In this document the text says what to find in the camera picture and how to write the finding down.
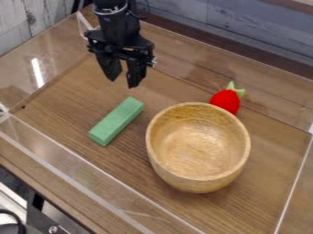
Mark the clear acrylic front wall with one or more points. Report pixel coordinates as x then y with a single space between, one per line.
96 199

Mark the black clamp under table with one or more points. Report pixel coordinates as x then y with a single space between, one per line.
24 220

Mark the brown wooden bowl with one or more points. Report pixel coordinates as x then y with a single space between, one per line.
198 146

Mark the clear acrylic corner bracket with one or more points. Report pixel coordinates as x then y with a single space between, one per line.
83 25

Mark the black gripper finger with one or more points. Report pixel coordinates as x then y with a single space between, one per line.
137 71
110 65

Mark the green rectangular block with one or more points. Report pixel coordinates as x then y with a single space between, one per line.
111 125

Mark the red toy strawberry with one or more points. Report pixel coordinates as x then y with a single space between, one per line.
227 98

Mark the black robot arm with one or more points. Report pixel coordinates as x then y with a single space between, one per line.
111 4

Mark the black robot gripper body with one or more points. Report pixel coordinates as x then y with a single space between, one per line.
118 40

